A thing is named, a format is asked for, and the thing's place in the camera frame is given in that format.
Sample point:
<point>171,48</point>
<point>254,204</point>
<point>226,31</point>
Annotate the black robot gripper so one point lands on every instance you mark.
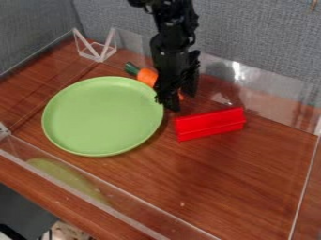
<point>176,65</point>

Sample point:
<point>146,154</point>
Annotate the orange toy carrot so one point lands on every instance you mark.
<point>143,74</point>

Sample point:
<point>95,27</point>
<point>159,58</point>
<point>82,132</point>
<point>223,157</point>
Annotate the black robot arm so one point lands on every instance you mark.
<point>175,20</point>

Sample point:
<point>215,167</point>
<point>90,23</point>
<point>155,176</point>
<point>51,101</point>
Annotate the red plastic block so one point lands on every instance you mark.
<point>209,123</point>

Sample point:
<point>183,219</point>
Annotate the green round plate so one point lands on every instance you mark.
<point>102,117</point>

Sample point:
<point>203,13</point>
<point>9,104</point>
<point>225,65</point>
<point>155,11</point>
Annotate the clear acrylic enclosure wall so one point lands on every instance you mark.
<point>246,185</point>

